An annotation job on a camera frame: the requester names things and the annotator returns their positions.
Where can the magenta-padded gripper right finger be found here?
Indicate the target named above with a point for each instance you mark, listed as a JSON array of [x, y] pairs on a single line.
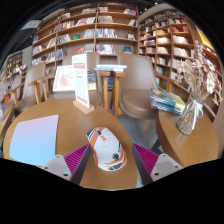
[[146, 160]]

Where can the round wooden side table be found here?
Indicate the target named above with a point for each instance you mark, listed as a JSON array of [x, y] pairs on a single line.
[[186, 146], [6, 126]]

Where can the white orange black computer mouse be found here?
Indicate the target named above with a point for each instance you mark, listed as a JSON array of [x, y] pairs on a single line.
[[107, 149]]

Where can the dark cover book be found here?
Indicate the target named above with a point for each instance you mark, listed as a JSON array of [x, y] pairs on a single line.
[[92, 80]]

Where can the white sign on wooden base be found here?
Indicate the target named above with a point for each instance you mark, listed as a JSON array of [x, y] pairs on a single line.
[[81, 83]]

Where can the stack of colourful books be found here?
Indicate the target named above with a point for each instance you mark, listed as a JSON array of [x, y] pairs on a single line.
[[166, 100]]

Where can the light blue book stack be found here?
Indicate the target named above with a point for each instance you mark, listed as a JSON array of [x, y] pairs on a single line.
[[110, 68]]

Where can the wide wooden bookshelf unit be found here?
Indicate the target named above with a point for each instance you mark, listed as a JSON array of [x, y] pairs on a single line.
[[85, 33]]

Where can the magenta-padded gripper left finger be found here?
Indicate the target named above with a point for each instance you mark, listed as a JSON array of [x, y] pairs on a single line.
[[76, 159]]

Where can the pink blue gradient mouse pad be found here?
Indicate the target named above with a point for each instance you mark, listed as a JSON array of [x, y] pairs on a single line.
[[35, 140]]

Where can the angled wooden bookshelf unit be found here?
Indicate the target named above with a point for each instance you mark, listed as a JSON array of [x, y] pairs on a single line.
[[170, 40]]

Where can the small distant wooden bookshelf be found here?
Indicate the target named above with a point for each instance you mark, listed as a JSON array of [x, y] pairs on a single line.
[[15, 63]]

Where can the glass vase with dried flowers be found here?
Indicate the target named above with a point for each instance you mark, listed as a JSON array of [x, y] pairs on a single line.
[[191, 113]]

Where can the white framed red floral picture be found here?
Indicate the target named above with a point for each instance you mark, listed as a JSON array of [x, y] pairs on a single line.
[[64, 79]]

